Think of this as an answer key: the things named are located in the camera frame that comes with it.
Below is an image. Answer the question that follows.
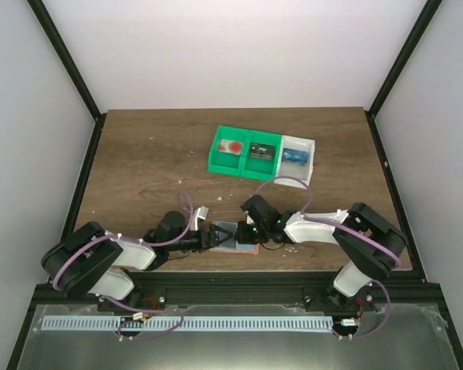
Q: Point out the pink card holder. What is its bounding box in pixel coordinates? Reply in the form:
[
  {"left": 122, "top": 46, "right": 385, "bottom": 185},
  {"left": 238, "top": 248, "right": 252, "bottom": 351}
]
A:
[{"left": 211, "top": 221, "right": 259, "bottom": 254}]

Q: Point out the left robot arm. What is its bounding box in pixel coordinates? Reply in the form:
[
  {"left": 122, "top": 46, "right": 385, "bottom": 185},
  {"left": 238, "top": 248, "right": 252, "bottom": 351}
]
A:
[{"left": 41, "top": 207, "right": 234, "bottom": 300}]

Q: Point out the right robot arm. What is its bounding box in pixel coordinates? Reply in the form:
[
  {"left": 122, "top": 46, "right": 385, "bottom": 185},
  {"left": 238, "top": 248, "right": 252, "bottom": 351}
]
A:
[{"left": 231, "top": 195, "right": 407, "bottom": 308}]

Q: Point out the red white card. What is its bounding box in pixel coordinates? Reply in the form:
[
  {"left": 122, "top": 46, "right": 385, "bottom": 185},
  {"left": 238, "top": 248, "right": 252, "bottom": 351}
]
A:
[{"left": 217, "top": 139, "right": 243, "bottom": 156}]

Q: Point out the black card in bin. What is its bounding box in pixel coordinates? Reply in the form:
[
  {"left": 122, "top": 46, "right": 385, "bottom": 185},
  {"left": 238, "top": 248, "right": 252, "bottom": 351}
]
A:
[{"left": 249, "top": 143, "right": 275, "bottom": 160}]

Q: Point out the blue card in bin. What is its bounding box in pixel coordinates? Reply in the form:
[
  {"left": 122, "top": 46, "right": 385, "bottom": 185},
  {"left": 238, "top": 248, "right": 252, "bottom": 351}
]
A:
[{"left": 282, "top": 148, "right": 309, "bottom": 167}]

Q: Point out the left green bin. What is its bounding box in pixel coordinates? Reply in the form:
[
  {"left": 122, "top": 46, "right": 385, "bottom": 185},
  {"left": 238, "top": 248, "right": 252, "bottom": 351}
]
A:
[{"left": 208, "top": 126, "right": 250, "bottom": 177}]

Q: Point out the green bin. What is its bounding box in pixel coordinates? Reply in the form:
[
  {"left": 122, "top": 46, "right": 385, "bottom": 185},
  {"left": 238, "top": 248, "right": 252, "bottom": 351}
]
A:
[
  {"left": 208, "top": 126, "right": 250, "bottom": 177},
  {"left": 241, "top": 130, "right": 282, "bottom": 180}
]

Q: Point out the middle green bin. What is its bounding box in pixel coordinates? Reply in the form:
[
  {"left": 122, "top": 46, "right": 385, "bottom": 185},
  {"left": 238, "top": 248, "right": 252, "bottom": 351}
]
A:
[{"left": 241, "top": 130, "right": 282, "bottom": 180}]

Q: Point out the white bin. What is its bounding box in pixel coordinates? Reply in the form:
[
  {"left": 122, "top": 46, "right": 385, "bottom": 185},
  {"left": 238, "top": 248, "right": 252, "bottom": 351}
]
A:
[{"left": 274, "top": 135, "right": 316, "bottom": 188}]

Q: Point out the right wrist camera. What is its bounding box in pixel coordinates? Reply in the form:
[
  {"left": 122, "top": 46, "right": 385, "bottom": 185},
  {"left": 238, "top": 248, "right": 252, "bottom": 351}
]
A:
[{"left": 241, "top": 204, "right": 255, "bottom": 224}]

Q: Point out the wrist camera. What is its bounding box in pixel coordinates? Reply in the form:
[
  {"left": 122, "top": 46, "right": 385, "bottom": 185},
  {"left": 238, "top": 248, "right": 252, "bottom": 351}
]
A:
[
  {"left": 190, "top": 206, "right": 208, "bottom": 231},
  {"left": 241, "top": 204, "right": 255, "bottom": 224}
]

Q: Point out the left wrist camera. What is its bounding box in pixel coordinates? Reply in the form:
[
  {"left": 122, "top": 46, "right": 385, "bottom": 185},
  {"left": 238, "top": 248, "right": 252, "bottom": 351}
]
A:
[{"left": 190, "top": 206, "right": 208, "bottom": 231}]

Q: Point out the light blue cable duct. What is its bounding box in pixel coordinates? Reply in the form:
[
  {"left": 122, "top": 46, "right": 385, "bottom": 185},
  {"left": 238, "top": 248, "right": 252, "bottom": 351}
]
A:
[{"left": 41, "top": 315, "right": 333, "bottom": 333}]

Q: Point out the black aluminium frame rail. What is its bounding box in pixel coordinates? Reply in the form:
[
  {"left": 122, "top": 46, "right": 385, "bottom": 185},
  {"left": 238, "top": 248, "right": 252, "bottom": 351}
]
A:
[{"left": 30, "top": 271, "right": 441, "bottom": 313}]

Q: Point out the right black frame post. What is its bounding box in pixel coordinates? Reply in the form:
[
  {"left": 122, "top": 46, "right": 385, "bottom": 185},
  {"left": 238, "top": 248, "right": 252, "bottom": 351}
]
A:
[{"left": 367, "top": 0, "right": 444, "bottom": 116}]

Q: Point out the black frame post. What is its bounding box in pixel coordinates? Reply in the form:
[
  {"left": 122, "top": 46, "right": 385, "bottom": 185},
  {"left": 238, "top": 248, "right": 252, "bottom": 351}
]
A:
[
  {"left": 25, "top": 0, "right": 103, "bottom": 121},
  {"left": 367, "top": 0, "right": 444, "bottom": 116}
]

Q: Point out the left black frame post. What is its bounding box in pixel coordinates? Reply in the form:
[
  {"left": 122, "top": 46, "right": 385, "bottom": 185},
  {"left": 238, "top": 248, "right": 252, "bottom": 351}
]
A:
[{"left": 25, "top": 0, "right": 103, "bottom": 121}]

